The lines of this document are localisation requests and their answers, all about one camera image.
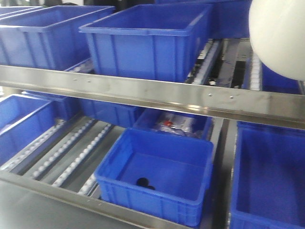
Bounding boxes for steel front shelf rail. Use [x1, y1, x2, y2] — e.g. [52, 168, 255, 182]
[0, 65, 305, 129]

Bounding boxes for white roller track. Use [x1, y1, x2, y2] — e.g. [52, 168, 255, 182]
[51, 123, 115, 188]

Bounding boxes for blue crate upper left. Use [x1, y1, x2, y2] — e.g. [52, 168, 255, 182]
[0, 5, 115, 71]

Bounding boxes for black round objects in crate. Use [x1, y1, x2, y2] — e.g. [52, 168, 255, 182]
[136, 177, 155, 190]

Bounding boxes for blue crate lower left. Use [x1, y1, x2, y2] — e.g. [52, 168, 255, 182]
[0, 94, 63, 167]

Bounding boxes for blue crate upper centre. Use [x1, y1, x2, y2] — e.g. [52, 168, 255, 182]
[80, 3, 213, 83]

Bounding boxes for white plastic bin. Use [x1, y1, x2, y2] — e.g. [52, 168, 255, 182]
[249, 0, 305, 81]

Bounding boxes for blue crate lower centre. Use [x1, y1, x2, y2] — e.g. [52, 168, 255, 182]
[94, 128, 214, 227]

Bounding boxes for blue crate with bagged items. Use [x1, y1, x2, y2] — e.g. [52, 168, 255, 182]
[133, 108, 214, 140]

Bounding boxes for blue crate lower right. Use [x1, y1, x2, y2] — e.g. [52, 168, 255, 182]
[230, 122, 305, 229]

